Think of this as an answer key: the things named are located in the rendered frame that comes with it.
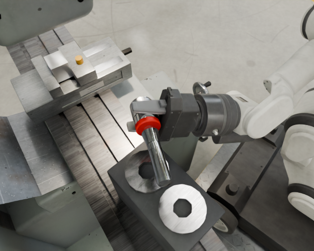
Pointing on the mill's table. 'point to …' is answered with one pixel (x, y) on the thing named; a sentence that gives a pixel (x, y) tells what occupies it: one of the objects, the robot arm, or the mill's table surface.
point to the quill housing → (32, 18)
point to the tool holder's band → (147, 124)
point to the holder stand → (165, 200)
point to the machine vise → (36, 76)
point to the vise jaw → (79, 72)
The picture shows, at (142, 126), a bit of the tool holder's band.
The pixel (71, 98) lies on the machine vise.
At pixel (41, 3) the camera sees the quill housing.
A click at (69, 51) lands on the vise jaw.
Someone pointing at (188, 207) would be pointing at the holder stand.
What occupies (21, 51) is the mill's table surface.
